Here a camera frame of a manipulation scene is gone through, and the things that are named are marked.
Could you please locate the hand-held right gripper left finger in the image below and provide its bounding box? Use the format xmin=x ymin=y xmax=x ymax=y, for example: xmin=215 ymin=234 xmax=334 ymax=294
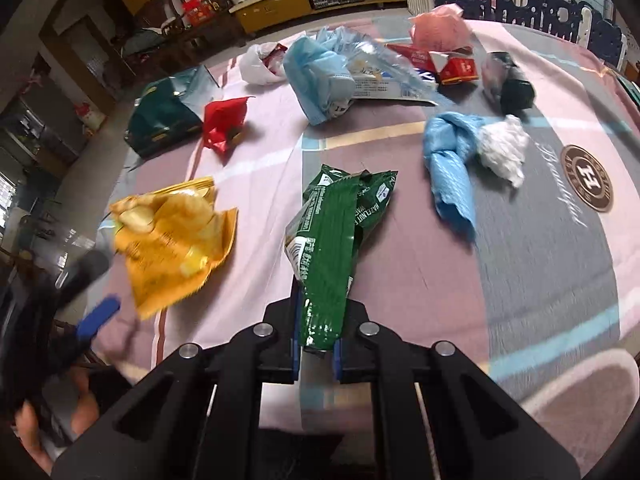
xmin=52 ymin=276 xmax=303 ymax=480

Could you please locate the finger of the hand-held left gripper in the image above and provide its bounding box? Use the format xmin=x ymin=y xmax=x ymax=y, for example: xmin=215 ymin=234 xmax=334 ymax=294
xmin=55 ymin=249 xmax=115 ymax=308
xmin=74 ymin=296 xmax=122 ymax=348

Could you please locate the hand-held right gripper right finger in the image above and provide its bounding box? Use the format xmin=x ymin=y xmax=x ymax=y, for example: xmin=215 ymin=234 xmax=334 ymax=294
xmin=332 ymin=300 xmax=581 ymax=480

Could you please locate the yellow chip bag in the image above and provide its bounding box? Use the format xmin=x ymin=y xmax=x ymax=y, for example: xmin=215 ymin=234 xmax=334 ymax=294
xmin=109 ymin=176 xmax=239 ymax=320

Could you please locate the green snack wrapper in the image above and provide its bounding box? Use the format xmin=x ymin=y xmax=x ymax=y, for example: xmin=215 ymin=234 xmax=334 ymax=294
xmin=284 ymin=164 xmax=399 ymax=352

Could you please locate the dark green paper bag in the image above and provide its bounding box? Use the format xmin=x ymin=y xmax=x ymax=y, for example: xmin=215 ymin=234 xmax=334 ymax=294
xmin=124 ymin=66 xmax=221 ymax=158

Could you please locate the red cardboard box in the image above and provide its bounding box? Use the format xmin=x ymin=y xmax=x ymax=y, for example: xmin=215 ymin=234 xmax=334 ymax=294
xmin=439 ymin=50 xmax=480 ymax=86

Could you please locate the person's left hand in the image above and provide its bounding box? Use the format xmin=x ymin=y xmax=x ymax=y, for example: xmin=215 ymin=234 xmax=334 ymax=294
xmin=14 ymin=365 xmax=101 ymax=476

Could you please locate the red and white sack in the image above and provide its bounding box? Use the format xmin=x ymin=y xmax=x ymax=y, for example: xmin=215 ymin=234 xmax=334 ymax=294
xmin=75 ymin=102 xmax=107 ymax=137

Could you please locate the red plastic wrapper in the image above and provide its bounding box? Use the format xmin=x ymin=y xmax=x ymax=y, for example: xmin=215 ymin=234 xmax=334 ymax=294
xmin=202 ymin=96 xmax=251 ymax=153

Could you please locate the plaid tablecloth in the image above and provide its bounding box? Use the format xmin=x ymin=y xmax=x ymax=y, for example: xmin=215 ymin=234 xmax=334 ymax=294
xmin=92 ymin=10 xmax=640 ymax=476

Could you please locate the light blue plastic bag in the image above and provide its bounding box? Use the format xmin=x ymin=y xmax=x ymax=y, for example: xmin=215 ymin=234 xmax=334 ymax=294
xmin=422 ymin=112 xmax=489 ymax=241

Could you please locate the bundle of blue face masks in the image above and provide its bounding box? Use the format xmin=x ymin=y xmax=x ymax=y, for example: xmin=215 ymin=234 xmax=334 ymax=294
xmin=282 ymin=27 xmax=361 ymax=127

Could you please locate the white plastic bag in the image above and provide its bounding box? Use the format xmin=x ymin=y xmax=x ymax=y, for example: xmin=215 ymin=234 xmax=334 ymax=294
xmin=239 ymin=42 xmax=290 ymax=84

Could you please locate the clear plastic packaging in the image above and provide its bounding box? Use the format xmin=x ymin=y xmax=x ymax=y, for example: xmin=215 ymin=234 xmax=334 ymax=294
xmin=320 ymin=27 xmax=442 ymax=107

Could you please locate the white crumpled tissue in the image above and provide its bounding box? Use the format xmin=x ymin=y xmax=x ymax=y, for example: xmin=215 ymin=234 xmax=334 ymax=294
xmin=477 ymin=115 xmax=531 ymax=189

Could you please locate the dark red packet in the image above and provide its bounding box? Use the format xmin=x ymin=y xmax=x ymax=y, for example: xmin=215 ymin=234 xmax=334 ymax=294
xmin=262 ymin=45 xmax=289 ymax=69

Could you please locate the red gift box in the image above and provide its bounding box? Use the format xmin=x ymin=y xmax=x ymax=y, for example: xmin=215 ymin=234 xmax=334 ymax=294
xmin=182 ymin=0 xmax=224 ymax=26

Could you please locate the red and white carton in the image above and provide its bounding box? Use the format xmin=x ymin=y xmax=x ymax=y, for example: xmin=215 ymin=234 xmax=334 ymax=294
xmin=385 ymin=42 xmax=446 ymax=84

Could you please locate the yellow wooden cabinet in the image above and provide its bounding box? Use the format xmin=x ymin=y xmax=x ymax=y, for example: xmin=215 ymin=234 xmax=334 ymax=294
xmin=230 ymin=0 xmax=408 ymax=36

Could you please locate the black plastic bag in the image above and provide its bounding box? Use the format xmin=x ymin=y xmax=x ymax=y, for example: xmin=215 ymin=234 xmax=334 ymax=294
xmin=481 ymin=51 xmax=536 ymax=115

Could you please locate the pink plastic bag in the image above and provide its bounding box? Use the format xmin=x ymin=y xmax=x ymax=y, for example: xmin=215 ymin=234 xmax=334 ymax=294
xmin=410 ymin=4 xmax=474 ymax=54

